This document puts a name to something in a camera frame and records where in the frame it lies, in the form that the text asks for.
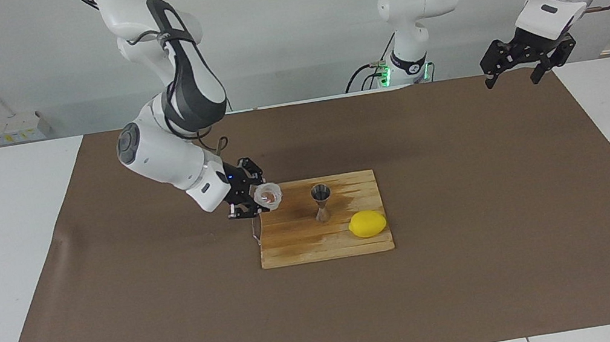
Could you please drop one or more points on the white wall socket boxes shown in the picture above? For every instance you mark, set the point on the white wall socket boxes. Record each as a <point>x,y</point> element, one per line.
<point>19,127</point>

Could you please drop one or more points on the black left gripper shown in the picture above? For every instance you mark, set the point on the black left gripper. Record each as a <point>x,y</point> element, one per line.
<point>539,43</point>

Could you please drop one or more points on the wooden cutting board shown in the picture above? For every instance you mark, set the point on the wooden cutting board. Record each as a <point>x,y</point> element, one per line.
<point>305,247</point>

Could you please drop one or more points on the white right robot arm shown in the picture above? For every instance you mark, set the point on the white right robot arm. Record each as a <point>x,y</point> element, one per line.
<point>156,158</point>

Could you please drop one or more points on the yellow lemon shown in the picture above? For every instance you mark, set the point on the yellow lemon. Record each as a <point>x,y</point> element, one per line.
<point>368,224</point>

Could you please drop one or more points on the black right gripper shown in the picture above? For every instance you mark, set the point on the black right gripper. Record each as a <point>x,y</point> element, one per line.
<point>239,187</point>

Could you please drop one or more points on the brown paper table mat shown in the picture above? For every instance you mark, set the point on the brown paper table mat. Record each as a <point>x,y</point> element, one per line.
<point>483,289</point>

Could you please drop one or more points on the steel double jigger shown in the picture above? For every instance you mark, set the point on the steel double jigger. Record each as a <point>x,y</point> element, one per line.
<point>324,215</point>

